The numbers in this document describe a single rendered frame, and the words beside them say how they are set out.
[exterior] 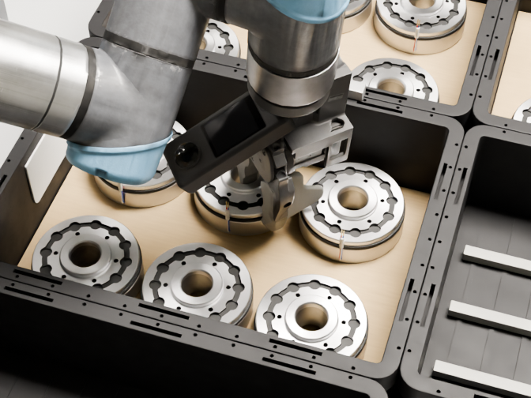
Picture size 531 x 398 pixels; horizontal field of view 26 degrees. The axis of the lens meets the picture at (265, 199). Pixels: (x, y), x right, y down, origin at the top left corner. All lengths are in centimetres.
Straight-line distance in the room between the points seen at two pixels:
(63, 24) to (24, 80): 70
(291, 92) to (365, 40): 40
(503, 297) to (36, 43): 51
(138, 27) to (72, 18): 68
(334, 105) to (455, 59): 33
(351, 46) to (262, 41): 43
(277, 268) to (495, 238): 22
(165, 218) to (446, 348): 31
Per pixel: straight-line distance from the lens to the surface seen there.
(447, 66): 131
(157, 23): 89
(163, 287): 107
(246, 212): 111
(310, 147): 101
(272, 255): 112
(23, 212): 112
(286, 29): 87
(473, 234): 116
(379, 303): 110
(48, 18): 157
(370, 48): 132
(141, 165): 90
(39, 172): 113
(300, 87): 93
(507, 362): 108
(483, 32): 120
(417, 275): 99
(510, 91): 129
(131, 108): 89
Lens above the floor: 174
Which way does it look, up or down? 51 degrees down
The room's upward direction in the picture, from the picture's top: straight up
